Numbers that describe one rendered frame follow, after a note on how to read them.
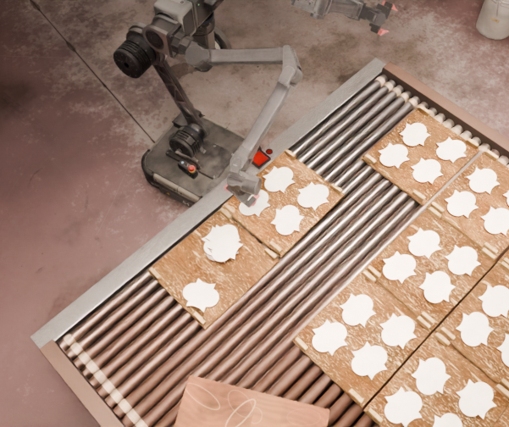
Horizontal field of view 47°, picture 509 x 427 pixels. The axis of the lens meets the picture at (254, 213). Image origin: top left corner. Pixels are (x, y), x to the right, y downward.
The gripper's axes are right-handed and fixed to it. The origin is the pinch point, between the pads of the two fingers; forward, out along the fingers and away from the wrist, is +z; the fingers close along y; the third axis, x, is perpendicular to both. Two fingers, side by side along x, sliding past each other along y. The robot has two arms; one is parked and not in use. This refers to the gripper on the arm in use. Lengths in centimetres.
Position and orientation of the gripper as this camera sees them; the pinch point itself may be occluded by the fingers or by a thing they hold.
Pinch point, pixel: (245, 196)
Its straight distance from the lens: 240.2
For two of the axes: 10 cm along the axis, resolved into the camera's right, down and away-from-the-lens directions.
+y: 7.3, 5.7, -3.7
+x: 6.5, -7.5, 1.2
